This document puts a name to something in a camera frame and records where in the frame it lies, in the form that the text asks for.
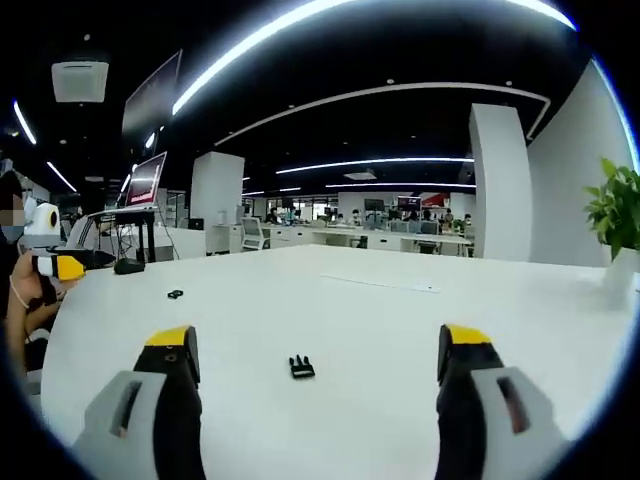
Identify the green leafy plant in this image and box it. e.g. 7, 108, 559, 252
582, 157, 640, 261

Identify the white standing desk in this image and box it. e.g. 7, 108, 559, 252
84, 207, 159, 264

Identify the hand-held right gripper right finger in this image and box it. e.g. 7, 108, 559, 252
434, 323, 572, 480

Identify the white mesh office chair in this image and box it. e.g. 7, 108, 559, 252
240, 216, 272, 252

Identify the person's left hand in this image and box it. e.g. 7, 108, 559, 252
10, 258, 66, 307

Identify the dark hanging screen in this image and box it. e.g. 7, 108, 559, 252
122, 48, 184, 146

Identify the open laptop with red screen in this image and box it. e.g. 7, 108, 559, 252
102, 151, 169, 214

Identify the long ceiling light strip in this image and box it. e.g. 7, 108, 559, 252
171, 0, 579, 117

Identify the black pronged plastic buckle part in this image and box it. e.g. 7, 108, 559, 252
287, 353, 316, 382

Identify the person's head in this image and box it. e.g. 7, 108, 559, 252
0, 170, 26, 246

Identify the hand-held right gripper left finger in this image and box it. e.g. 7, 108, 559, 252
72, 324, 207, 480

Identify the white plant pot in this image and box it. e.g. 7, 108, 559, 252
602, 245, 640, 310

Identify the long white office desk row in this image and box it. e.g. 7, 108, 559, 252
212, 222, 474, 257

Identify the ceiling air conditioner vent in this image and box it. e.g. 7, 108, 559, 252
50, 60, 110, 104

